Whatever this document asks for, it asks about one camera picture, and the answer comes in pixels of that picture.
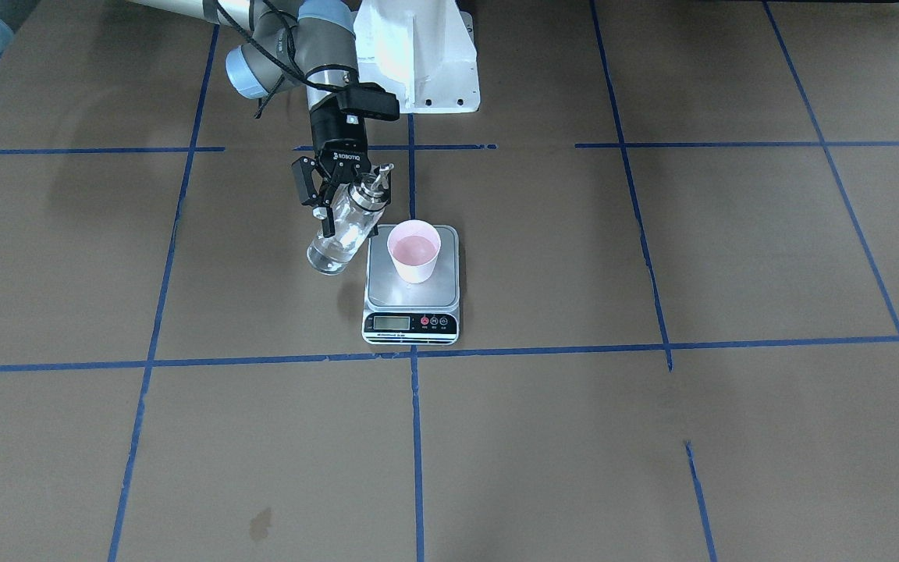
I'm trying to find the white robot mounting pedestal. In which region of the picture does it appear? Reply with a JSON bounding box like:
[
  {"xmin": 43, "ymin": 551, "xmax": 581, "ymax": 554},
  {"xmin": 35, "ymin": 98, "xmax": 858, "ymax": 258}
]
[{"xmin": 340, "ymin": 1, "xmax": 481, "ymax": 115}]

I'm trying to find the silver digital kitchen scale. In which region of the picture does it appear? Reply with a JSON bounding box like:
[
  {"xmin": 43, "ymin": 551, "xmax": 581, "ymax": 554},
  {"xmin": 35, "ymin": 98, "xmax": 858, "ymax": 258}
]
[{"xmin": 361, "ymin": 225, "xmax": 461, "ymax": 345}]

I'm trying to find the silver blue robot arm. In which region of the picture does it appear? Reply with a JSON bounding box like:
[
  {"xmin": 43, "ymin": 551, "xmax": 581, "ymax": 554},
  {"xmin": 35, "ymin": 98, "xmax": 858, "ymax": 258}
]
[{"xmin": 0, "ymin": 1, "xmax": 400, "ymax": 245}]

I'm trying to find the pink plastic cup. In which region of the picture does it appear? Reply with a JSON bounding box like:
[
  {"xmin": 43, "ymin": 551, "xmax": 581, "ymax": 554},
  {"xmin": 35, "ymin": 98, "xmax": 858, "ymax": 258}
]
[{"xmin": 386, "ymin": 219, "xmax": 442, "ymax": 284}]

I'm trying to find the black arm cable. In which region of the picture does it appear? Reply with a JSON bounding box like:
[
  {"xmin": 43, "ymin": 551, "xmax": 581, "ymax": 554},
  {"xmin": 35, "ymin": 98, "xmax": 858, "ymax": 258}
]
[{"xmin": 215, "ymin": 0, "xmax": 357, "ymax": 119}]

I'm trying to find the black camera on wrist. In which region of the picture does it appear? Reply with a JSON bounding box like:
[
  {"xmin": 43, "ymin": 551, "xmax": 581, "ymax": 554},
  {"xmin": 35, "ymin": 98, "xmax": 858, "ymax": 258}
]
[{"xmin": 336, "ymin": 83, "xmax": 402, "ymax": 122}]

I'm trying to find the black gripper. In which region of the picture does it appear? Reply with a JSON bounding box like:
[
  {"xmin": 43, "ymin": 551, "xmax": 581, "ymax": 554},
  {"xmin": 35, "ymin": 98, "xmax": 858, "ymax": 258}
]
[{"xmin": 290, "ymin": 101, "xmax": 372, "ymax": 239}]

